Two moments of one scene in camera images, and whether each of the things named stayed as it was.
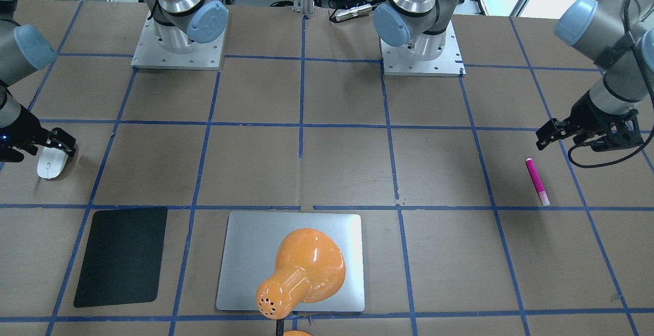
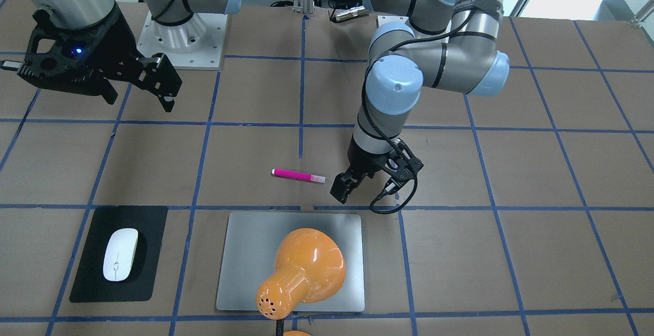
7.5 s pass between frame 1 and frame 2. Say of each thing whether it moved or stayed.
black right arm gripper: moved
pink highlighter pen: moved
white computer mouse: moved
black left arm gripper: moved
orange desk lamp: stayed
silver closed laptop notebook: stayed
